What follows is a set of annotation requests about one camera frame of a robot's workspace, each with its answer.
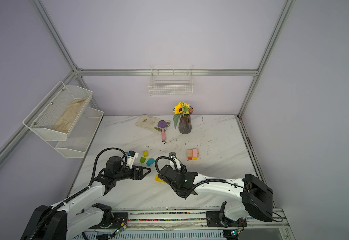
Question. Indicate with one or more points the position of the white mesh shelf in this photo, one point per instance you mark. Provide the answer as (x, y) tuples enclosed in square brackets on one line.
[(42, 119), (79, 140)]

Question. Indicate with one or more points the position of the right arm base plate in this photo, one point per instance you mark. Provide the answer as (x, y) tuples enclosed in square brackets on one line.
[(217, 219)]

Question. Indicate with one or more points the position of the yellow sunflower bouquet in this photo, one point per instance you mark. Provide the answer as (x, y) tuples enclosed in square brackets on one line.
[(181, 109)]

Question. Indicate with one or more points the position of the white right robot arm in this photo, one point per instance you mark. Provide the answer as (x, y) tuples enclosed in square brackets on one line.
[(244, 197)]

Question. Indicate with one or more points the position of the teal wedge block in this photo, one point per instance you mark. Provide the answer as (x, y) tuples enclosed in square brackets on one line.
[(150, 162)]

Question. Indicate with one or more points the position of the white mesh lower shelf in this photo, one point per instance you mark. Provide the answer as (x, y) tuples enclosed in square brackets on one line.
[(79, 140)]

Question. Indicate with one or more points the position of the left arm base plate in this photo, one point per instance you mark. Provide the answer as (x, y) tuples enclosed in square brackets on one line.
[(114, 220)]

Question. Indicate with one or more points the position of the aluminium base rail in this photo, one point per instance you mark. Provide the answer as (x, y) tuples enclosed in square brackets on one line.
[(189, 225)]

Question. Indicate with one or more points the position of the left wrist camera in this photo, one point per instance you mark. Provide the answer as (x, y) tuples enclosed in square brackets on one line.
[(131, 156)]

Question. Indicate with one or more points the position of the green cube block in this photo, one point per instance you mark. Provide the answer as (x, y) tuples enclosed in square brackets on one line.
[(142, 160)]

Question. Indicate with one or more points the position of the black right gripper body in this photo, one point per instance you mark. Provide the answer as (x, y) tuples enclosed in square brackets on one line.
[(182, 171)]

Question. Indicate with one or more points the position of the yellow cube block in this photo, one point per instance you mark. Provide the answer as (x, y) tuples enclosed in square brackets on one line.
[(145, 153)]

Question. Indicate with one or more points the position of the purple glass vase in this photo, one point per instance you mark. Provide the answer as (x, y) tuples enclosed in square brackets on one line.
[(185, 124)]

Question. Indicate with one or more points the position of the white wire wall basket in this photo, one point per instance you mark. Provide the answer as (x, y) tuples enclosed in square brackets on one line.
[(171, 80)]

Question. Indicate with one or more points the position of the white mesh upper shelf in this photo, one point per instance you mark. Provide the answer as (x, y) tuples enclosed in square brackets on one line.
[(42, 119)]

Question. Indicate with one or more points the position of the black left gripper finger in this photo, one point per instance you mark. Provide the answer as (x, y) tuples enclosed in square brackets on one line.
[(141, 171), (139, 176)]

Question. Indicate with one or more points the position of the pink rectangular block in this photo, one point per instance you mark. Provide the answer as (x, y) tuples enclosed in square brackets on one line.
[(194, 153)]

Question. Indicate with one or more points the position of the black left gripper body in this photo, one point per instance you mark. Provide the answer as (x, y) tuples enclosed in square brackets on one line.
[(123, 174)]

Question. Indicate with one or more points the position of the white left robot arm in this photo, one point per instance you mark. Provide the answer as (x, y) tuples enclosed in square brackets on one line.
[(81, 211)]

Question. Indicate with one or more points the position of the yellow arch block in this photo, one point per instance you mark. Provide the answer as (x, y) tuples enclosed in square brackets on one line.
[(158, 179)]

